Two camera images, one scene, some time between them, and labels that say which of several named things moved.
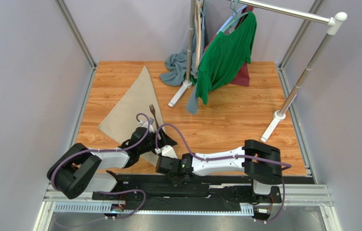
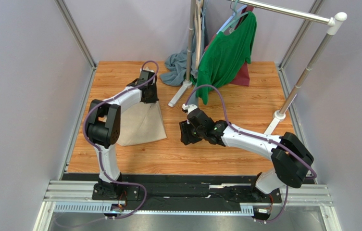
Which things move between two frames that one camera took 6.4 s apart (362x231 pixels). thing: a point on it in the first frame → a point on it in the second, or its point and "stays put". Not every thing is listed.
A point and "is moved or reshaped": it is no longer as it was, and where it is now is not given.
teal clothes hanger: (238, 14) stays put
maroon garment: (244, 79) stays put
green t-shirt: (224, 58) stays put
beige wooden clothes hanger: (197, 7) stays put
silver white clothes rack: (332, 23) stays put
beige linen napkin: (137, 100) is moved or reshaped
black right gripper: (158, 164) → (185, 134)
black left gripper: (165, 139) → (155, 98)
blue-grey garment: (176, 64) stays put
